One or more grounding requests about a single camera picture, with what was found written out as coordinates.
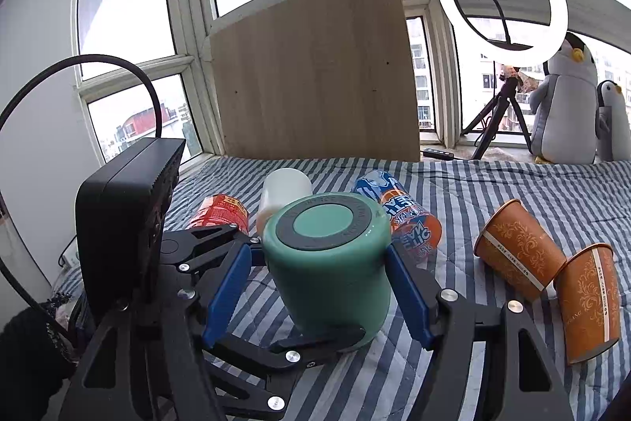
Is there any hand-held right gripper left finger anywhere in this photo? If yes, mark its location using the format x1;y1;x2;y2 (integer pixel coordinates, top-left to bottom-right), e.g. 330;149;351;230
59;245;253;421

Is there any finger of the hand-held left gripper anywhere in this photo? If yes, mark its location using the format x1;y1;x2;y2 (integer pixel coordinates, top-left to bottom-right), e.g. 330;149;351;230
202;326;367;421
161;223;265;277

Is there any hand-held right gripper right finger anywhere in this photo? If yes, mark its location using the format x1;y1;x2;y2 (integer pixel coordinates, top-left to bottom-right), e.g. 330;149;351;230
385;244;575;421

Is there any green cup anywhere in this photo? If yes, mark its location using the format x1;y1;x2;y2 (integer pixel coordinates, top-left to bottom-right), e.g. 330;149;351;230
260;193;394;351

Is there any person's left forearm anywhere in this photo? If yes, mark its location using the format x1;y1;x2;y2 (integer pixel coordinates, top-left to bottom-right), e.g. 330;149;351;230
0;303;82;421

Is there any white plastic cup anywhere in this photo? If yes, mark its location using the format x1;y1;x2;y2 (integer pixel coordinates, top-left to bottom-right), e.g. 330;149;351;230
256;168;314;235

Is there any orange patterned paper cup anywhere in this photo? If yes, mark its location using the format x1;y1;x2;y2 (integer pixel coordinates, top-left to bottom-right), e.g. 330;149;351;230
472;198;568;302
553;243;622;365

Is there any red drink can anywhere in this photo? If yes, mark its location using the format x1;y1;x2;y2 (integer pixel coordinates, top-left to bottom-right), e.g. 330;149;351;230
187;194;250;237

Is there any blue orange soda bottle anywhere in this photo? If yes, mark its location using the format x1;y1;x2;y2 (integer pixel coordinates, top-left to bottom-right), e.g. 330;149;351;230
352;169;443;268

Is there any striped bed sheet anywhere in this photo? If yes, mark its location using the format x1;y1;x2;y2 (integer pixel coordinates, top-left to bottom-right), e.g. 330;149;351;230
58;155;631;421

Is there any wooden board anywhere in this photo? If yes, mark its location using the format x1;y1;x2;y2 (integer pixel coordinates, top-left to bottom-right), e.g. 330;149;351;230
209;0;421;163

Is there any black tripod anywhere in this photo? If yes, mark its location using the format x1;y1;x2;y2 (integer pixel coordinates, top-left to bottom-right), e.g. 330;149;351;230
460;65;534;161

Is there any large penguin plush toy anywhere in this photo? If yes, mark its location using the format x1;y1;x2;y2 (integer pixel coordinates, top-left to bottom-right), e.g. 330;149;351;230
529;31;600;165

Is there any small penguin plush toy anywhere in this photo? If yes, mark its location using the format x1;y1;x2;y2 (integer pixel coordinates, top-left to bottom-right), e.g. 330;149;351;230
595;80;631;163

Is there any black gooseneck phone holder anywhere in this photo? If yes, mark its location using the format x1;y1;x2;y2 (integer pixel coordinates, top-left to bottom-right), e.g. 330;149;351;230
462;0;534;48

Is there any black cable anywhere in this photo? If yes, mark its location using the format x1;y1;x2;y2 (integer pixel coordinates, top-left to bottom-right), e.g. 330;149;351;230
0;54;164;318

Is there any white ring light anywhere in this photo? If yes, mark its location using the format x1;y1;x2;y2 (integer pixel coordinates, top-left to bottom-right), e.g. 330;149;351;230
435;0;569;67

